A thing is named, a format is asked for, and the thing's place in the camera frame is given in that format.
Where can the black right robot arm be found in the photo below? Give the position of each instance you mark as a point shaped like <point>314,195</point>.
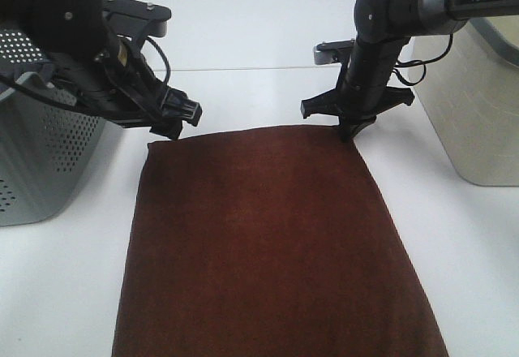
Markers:
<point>383,28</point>

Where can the grey perforated plastic basket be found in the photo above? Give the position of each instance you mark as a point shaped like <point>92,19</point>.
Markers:
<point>44,150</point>

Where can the brown towel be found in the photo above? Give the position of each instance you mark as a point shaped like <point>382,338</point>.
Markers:
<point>267,242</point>

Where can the beige plastic basket grey rim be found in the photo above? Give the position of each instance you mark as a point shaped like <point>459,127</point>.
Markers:
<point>471,98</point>

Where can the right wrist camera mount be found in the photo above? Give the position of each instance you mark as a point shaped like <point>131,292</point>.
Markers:
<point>333,52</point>

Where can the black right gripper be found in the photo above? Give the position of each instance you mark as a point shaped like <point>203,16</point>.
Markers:
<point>362,91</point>

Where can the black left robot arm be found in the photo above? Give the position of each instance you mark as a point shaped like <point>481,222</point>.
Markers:
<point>57,24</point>

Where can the blue cloth in basket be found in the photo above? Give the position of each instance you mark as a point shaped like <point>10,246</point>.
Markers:
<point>13,71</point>

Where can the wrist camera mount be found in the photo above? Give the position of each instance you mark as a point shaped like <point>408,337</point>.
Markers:
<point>135,19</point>
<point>333,52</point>

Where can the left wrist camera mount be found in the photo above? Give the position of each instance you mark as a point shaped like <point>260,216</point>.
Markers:
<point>135,19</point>

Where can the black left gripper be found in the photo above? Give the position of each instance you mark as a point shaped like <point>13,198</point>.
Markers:
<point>113,78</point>

